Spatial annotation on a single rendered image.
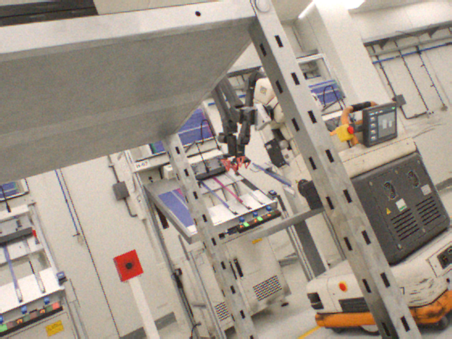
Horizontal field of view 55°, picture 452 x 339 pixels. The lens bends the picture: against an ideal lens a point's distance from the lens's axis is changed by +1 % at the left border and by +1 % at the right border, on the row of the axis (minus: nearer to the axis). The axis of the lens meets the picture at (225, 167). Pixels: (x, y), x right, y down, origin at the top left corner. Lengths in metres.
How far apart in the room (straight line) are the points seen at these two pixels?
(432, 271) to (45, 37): 1.79
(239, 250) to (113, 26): 2.78
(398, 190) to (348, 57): 4.13
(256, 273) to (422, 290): 1.53
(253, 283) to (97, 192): 2.14
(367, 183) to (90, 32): 1.64
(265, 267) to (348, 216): 2.76
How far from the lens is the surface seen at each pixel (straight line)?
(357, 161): 1.96
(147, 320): 2.77
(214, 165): 3.31
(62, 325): 2.87
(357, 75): 6.06
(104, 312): 4.56
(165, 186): 3.20
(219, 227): 2.80
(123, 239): 4.62
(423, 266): 1.98
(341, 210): 0.51
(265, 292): 3.24
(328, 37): 6.12
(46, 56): 0.47
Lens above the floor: 0.71
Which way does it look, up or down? 7 degrees up
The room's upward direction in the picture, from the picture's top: 22 degrees counter-clockwise
